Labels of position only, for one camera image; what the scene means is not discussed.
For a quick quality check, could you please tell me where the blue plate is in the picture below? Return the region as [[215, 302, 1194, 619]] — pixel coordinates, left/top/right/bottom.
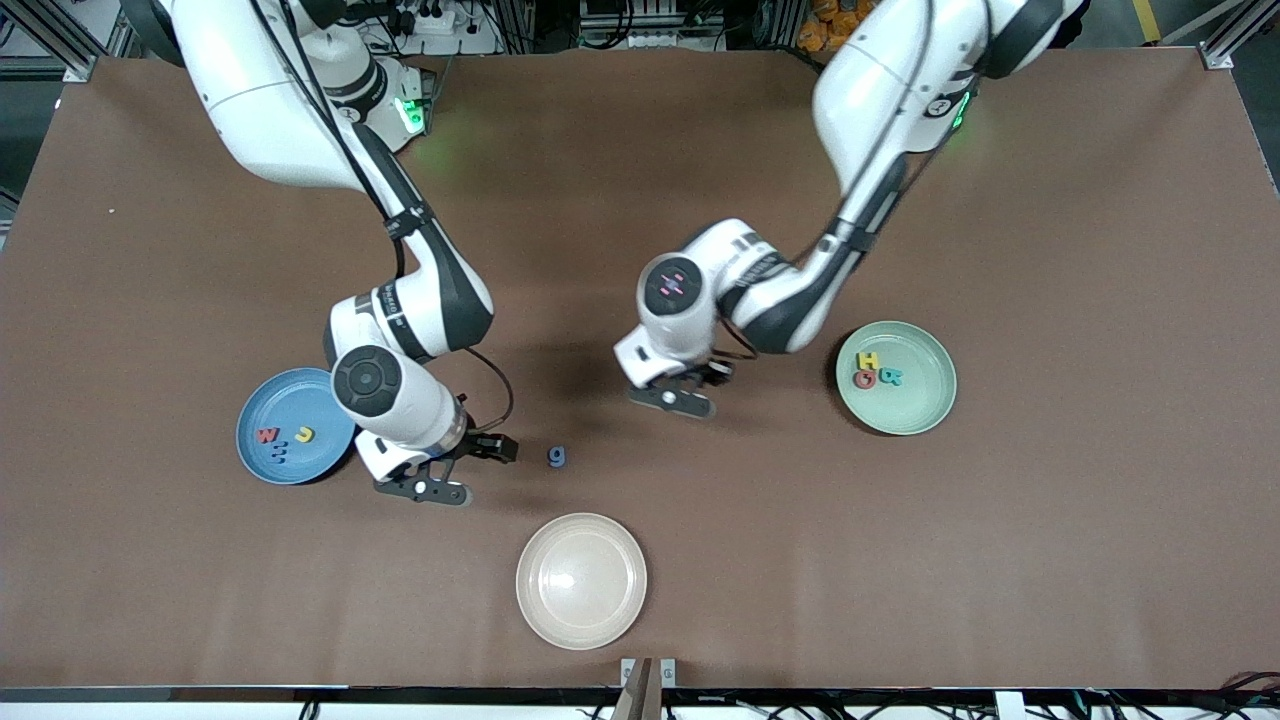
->
[[236, 367, 359, 486]]

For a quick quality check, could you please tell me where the cream plate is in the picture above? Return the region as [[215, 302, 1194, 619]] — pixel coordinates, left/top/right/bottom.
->
[[516, 512, 649, 652]]

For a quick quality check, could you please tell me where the green plate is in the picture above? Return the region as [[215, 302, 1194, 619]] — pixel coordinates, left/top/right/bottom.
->
[[836, 321, 959, 437]]

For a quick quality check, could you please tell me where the white power strip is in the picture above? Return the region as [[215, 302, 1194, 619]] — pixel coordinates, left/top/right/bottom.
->
[[395, 0, 501, 56], [580, 0, 721, 51]]

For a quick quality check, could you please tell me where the orange bag pile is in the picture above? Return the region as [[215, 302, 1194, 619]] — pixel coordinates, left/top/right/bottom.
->
[[798, 0, 861, 51]]

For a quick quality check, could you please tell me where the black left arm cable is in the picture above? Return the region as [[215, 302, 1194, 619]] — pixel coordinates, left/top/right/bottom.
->
[[715, 0, 991, 363]]

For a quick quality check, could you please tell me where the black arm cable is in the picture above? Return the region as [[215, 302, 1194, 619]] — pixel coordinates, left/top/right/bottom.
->
[[250, 0, 516, 436], [715, 0, 991, 363]]

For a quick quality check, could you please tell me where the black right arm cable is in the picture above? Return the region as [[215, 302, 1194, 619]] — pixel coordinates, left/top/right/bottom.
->
[[250, 0, 516, 436]]

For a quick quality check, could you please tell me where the black table edge rail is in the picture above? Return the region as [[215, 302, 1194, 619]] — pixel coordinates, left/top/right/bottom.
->
[[0, 684, 1280, 707]]

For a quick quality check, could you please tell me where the metal table edge bracket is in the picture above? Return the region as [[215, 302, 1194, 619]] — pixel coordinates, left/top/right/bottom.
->
[[620, 657, 678, 691]]

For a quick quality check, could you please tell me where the grey mount pole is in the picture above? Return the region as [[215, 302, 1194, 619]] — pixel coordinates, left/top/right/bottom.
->
[[610, 658, 654, 720]]

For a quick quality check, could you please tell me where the aluminium frame post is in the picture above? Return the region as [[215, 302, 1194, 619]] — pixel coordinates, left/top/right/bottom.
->
[[1198, 0, 1280, 71], [0, 0, 136, 83]]

